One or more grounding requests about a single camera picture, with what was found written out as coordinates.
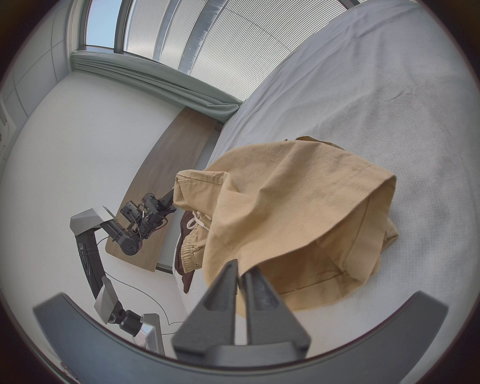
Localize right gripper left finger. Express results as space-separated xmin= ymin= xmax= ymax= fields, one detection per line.
xmin=172 ymin=259 xmax=239 ymax=357

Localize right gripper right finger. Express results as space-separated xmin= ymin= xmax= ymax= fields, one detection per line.
xmin=243 ymin=264 xmax=312 ymax=355

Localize tan shorts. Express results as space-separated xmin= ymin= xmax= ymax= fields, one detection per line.
xmin=173 ymin=136 xmax=399 ymax=312

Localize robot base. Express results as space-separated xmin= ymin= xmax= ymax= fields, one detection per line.
xmin=131 ymin=313 xmax=166 ymax=356

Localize brown garment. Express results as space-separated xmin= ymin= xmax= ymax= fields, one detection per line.
xmin=176 ymin=212 xmax=205 ymax=295

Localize grey-green curtain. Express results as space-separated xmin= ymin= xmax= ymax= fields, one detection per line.
xmin=70 ymin=50 xmax=244 ymax=125

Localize window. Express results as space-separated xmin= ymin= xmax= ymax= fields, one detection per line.
xmin=69 ymin=0 xmax=357 ymax=104

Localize black cable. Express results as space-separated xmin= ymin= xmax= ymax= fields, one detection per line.
xmin=106 ymin=274 xmax=188 ymax=336

